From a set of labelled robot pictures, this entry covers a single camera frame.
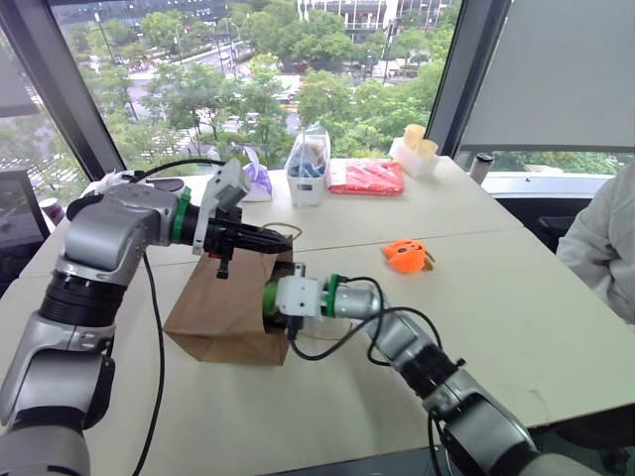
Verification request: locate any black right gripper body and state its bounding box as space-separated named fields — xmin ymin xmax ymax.
xmin=261 ymin=280 xmax=291 ymax=335

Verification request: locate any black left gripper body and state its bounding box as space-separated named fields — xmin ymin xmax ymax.
xmin=202 ymin=205 xmax=260 ymax=280

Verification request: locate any brown paper bag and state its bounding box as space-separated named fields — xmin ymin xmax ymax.
xmin=163 ymin=221 xmax=364 ymax=367

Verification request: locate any purple plastic bag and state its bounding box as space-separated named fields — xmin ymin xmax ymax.
xmin=241 ymin=146 xmax=274 ymax=203

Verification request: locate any clear bag with blue items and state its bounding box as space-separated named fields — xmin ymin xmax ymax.
xmin=286 ymin=122 xmax=332 ymax=179

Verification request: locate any orange plush toy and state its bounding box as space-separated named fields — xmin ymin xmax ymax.
xmin=380 ymin=238 xmax=437 ymax=275

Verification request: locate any white plastic storage bin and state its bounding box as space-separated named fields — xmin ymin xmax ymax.
xmin=286 ymin=167 xmax=328 ymax=208

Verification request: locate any red plastic package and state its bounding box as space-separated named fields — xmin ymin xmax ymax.
xmin=326 ymin=159 xmax=406 ymax=195

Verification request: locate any white crumpled cloth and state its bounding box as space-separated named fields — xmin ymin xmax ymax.
xmin=91 ymin=169 xmax=150 ymax=195

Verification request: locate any white plastic tray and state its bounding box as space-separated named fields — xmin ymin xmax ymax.
xmin=389 ymin=136 xmax=442 ymax=179

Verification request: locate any red and white can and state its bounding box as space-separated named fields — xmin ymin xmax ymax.
xmin=39 ymin=196 xmax=66 ymax=227

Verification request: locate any grey tumbler with black lid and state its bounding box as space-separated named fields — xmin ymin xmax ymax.
xmin=468 ymin=152 xmax=496 ymax=185

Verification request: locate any black office chair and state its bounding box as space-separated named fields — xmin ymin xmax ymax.
xmin=495 ymin=195 xmax=579 ymax=254

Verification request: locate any grey roller blind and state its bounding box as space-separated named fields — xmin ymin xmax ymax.
xmin=458 ymin=0 xmax=635 ymax=153

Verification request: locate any person in grey sweater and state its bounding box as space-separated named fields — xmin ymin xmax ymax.
xmin=555 ymin=163 xmax=635 ymax=326

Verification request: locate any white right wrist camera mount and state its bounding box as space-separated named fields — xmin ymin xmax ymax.
xmin=276 ymin=263 xmax=329 ymax=318

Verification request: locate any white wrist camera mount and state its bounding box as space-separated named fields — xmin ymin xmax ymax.
xmin=276 ymin=263 xmax=329 ymax=318
xmin=191 ymin=158 xmax=253 ymax=255

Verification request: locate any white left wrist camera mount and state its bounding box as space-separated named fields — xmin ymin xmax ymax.
xmin=191 ymin=158 xmax=253 ymax=255

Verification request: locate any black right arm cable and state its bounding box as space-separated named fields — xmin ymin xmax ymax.
xmin=286 ymin=275 xmax=466 ymax=476

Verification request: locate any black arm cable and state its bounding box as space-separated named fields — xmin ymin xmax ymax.
xmin=129 ymin=158 xmax=229 ymax=476
xmin=286 ymin=275 xmax=466 ymax=476

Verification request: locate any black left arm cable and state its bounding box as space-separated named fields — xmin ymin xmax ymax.
xmin=129 ymin=158 xmax=229 ymax=476

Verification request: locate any dark window frame pillar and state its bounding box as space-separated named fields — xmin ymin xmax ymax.
xmin=0 ymin=0 xmax=125 ymax=180
xmin=426 ymin=0 xmax=513 ymax=156

